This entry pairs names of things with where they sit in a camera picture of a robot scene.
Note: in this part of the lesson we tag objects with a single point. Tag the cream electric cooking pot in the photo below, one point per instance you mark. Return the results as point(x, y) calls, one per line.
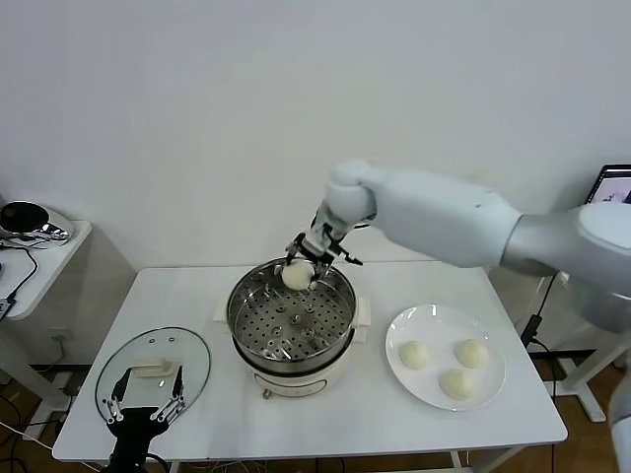
point(291, 384)

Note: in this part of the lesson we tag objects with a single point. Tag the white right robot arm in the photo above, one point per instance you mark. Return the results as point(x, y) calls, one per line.
point(443, 222)

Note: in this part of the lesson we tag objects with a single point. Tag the white side table with device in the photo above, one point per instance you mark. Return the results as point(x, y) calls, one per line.
point(49, 276)

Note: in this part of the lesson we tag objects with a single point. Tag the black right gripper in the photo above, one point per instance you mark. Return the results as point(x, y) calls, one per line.
point(318, 246)

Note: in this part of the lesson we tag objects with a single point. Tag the white side table with laptop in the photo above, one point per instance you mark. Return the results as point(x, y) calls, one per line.
point(594, 409)

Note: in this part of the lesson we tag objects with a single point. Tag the chrome and black device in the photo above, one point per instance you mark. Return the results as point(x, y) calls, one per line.
point(20, 217)

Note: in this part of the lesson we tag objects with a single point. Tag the white work table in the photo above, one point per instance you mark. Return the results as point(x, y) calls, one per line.
point(172, 295)

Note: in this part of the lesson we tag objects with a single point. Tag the white steamed baozi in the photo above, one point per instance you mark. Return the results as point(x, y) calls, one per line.
point(414, 356)
point(471, 354)
point(457, 383)
point(296, 276)

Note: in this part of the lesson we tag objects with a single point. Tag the round white plate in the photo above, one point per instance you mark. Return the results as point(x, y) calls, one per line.
point(409, 325)

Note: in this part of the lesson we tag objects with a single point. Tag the perforated steel steamer basket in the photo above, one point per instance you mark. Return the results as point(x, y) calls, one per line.
point(256, 305)

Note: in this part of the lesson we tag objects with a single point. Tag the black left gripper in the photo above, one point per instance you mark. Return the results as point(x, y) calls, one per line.
point(135, 421)

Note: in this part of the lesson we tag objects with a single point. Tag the round glass pot lid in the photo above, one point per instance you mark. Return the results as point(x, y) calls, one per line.
point(192, 355)

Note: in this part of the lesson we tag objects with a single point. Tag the grey open laptop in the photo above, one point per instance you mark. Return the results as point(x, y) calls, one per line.
point(616, 187)

